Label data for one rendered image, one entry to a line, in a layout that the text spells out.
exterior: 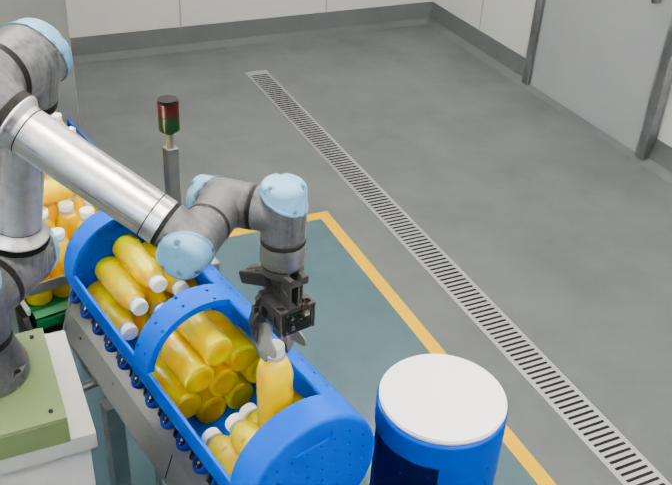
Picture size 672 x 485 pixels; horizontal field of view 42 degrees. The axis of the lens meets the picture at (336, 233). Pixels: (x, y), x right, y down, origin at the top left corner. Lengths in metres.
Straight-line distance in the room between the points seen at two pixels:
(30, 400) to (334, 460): 0.56
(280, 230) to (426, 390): 0.69
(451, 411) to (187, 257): 0.82
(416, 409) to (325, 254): 2.35
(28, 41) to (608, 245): 3.55
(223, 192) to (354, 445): 0.56
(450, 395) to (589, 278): 2.42
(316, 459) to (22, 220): 0.67
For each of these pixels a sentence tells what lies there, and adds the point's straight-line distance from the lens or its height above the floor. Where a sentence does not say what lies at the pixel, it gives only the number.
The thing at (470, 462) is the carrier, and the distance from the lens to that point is 1.88.
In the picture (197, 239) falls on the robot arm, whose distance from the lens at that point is 1.28.
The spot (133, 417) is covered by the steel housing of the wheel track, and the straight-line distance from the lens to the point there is 2.10.
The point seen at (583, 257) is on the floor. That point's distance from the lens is 4.42.
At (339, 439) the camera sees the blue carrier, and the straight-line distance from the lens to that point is 1.62.
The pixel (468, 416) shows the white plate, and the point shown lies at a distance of 1.89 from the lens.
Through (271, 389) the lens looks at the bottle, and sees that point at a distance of 1.60.
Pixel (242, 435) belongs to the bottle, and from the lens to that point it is 1.68.
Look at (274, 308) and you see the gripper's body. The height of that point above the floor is 1.45.
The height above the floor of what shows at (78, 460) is 1.08.
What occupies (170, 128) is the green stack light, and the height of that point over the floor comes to 1.18.
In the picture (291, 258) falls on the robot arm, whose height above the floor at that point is 1.54.
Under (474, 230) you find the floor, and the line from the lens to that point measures 4.47.
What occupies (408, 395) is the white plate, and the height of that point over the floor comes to 1.04.
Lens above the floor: 2.33
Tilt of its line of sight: 33 degrees down
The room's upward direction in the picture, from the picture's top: 3 degrees clockwise
